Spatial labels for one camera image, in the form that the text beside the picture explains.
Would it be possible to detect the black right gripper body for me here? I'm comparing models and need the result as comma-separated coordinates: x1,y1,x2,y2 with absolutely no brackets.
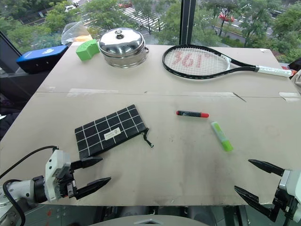
272,185,299,223

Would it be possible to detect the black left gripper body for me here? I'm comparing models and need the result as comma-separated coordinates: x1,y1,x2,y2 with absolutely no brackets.
55,168,79,200

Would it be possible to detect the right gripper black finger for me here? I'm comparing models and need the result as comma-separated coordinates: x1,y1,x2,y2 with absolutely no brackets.
233,185,277,222
247,159,285,177

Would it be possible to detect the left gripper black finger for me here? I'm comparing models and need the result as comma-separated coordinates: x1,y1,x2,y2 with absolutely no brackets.
75,177,112,200
70,157,104,170

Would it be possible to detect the black grid pencil pouch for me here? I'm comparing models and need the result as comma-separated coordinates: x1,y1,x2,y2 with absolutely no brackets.
74,104,155,160

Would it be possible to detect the blue hard case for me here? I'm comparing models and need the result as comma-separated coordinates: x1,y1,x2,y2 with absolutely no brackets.
16,45,69,74

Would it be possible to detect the green highlighter pen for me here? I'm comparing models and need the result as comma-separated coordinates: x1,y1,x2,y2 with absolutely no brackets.
210,121,234,152

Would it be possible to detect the red black marker pen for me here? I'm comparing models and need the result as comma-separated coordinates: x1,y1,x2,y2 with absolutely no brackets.
176,110,210,119

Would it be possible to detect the green foam block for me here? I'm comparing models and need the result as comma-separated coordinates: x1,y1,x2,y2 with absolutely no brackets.
75,39,100,62

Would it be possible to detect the stainless steel pot with lid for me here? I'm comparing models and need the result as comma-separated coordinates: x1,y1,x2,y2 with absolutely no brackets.
97,27,150,69

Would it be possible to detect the black white tennis racket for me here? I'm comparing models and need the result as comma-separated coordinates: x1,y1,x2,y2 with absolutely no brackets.
161,44,297,80

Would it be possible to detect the clear plastic bag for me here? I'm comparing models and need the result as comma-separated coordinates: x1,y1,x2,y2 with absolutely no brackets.
61,21,92,46

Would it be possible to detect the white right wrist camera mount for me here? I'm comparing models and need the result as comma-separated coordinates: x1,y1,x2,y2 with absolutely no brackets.
278,169,301,203

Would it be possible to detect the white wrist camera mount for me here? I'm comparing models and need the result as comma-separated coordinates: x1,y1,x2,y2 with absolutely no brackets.
278,169,301,203
45,149,72,203

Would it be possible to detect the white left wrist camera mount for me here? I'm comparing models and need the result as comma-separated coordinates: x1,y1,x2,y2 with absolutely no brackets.
45,149,72,203

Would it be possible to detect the black window frame post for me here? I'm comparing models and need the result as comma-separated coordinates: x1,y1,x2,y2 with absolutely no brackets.
179,0,197,47

